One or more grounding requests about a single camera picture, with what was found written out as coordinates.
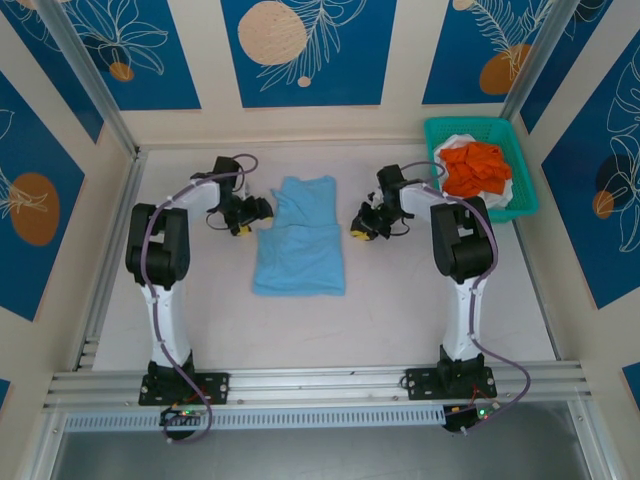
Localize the light blue t-shirt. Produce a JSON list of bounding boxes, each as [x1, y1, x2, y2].
[[251, 174, 347, 300]]

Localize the orange t-shirt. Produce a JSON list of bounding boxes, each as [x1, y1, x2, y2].
[[439, 142, 514, 195]]

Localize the orange and white clothes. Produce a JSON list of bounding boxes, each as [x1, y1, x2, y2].
[[433, 132, 516, 211]]

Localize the teal plastic basket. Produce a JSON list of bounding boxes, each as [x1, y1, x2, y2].
[[423, 117, 540, 224]]

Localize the grey metal panel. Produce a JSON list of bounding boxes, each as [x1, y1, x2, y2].
[[47, 428, 594, 480]]

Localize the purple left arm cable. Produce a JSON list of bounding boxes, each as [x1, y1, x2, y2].
[[142, 153, 260, 445]]

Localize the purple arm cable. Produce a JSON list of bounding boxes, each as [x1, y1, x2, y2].
[[142, 153, 260, 445], [399, 160, 532, 434]]

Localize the blue floral wall panel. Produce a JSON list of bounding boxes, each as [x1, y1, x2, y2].
[[519, 0, 640, 135], [221, 0, 399, 109], [0, 0, 105, 145], [541, 37, 640, 311], [0, 69, 86, 322], [64, 0, 202, 112], [422, 0, 554, 107]]

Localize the aluminium side rail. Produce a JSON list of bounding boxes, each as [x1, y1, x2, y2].
[[73, 149, 147, 372], [513, 214, 562, 362]]

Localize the grey slotted cable duct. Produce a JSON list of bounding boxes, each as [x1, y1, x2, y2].
[[63, 405, 447, 432]]

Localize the aluminium frame post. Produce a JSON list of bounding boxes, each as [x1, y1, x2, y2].
[[37, 0, 140, 157], [501, 0, 576, 121]]

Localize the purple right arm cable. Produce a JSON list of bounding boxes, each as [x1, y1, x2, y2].
[[399, 160, 532, 434]]

